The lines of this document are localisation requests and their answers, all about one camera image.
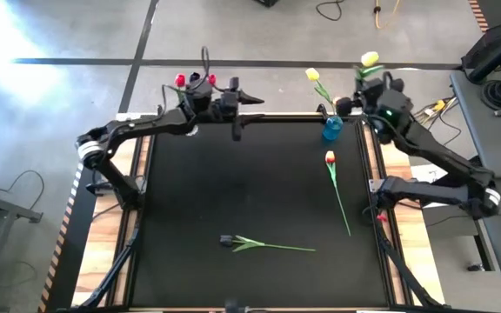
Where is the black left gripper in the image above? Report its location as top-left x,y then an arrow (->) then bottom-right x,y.
188,77 -> 265,143

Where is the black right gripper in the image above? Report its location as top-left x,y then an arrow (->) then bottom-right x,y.
336,73 -> 413,134

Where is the yellow plug cable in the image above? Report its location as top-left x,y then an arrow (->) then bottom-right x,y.
411,97 -> 458,141

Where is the thin black floor cable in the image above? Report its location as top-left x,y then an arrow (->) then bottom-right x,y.
439,108 -> 464,147

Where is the black table mat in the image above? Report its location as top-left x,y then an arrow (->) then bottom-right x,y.
130,117 -> 391,308

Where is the black case red label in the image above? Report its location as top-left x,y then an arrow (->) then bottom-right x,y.
461,23 -> 501,70

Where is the blue glass vase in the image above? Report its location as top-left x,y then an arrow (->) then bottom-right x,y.
322,115 -> 345,142

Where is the yellow floor cable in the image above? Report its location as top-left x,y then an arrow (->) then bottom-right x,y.
374,0 -> 403,30

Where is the black aluminium table frame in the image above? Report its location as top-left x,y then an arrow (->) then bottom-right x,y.
71,111 -> 447,313

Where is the red and yellow tulip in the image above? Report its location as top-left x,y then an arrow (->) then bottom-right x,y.
324,150 -> 352,238

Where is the black pole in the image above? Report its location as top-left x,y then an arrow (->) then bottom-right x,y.
466,23 -> 501,84

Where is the black looped floor cable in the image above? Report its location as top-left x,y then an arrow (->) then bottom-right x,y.
315,0 -> 344,23

